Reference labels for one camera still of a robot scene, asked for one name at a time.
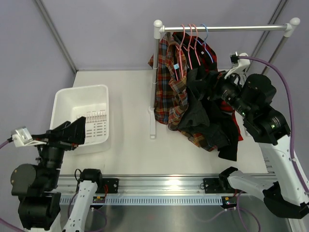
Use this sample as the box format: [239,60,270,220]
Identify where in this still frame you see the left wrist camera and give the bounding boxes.
[11,126,47,147]

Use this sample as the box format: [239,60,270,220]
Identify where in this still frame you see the white slotted cable duct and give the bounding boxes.
[59,196,224,205]

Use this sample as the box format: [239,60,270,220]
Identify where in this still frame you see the dark pinstripe shirt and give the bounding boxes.
[166,32,238,150]

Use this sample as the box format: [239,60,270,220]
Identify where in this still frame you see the metal clothes rack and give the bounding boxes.
[148,17,300,139]

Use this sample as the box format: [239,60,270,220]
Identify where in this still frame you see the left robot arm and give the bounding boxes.
[10,116,104,232]

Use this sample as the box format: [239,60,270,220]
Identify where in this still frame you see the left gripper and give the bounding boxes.
[31,116,85,188]

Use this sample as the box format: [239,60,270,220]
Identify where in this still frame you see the plain black shirt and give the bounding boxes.
[202,71,242,161]

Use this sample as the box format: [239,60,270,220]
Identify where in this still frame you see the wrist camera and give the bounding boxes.
[224,52,250,79]
[11,126,47,147]

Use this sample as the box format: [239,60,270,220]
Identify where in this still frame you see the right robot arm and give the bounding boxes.
[207,71,309,219]

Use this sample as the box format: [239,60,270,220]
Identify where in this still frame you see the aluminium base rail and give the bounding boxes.
[56,175,278,194]

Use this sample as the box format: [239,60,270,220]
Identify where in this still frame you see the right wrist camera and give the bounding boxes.
[224,52,250,79]

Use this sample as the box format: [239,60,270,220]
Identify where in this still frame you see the blue hanger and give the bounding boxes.
[197,23,215,64]

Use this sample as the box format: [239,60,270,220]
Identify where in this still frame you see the white plastic basket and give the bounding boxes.
[50,85,111,155]

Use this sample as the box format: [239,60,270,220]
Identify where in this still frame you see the red black checked shirt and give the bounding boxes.
[197,37,243,141]

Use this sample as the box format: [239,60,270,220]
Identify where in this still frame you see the orange plaid shirt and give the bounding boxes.
[154,32,216,151]

